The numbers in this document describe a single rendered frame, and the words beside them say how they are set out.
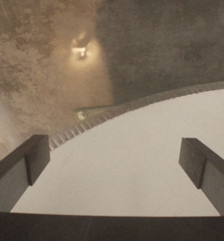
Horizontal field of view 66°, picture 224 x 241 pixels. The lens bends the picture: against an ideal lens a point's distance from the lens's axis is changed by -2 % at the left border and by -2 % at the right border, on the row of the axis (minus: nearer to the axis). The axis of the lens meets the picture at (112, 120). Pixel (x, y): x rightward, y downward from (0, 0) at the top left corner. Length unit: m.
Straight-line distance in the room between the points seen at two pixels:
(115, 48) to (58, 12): 0.21
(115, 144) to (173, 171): 0.11
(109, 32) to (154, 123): 0.36
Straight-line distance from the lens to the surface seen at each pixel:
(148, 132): 0.33
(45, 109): 0.83
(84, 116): 0.74
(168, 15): 0.60
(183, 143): 0.17
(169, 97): 0.42
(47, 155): 0.17
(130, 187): 0.26
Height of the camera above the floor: 0.59
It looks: 51 degrees down
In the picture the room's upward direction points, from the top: 169 degrees counter-clockwise
